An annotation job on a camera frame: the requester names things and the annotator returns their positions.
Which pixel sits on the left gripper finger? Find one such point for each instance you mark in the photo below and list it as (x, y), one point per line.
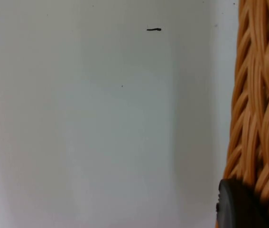
(241, 206)

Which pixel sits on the pale brown wicker basket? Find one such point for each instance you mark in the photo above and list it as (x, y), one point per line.
(260, 95)

